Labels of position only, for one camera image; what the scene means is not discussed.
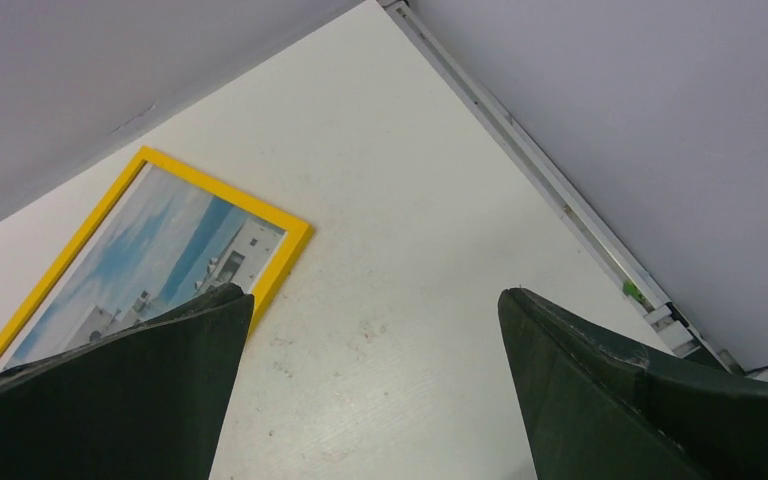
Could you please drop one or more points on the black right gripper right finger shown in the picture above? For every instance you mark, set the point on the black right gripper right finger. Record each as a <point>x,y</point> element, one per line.
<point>599,405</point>

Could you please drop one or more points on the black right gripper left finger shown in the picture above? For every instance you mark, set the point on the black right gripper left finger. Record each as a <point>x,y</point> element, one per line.
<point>147,402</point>

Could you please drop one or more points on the yellow wooden picture frame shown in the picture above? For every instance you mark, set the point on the yellow wooden picture frame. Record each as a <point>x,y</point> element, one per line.
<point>297,234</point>

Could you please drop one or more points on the sky and building photo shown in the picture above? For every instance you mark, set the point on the sky and building photo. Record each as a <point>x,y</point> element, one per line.
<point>165,242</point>

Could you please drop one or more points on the aluminium table edge rail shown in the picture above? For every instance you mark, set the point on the aluminium table edge rail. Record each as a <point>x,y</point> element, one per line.
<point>657,309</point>

